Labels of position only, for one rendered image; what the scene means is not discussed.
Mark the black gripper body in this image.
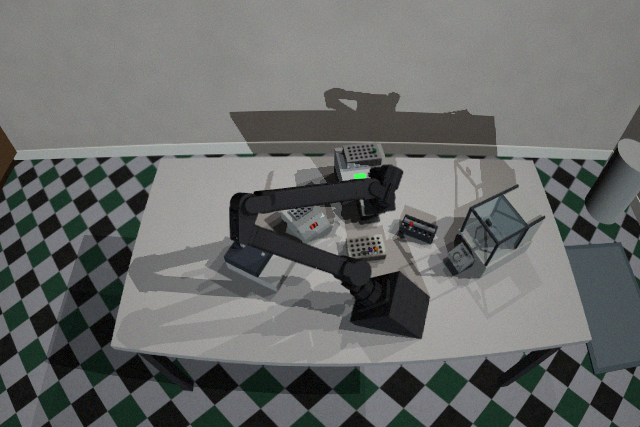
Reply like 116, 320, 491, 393
363, 199, 396, 215

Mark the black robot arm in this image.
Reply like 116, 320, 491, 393
229, 165, 403, 313

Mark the beige tube rack with round holes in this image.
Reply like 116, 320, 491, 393
346, 234, 386, 261

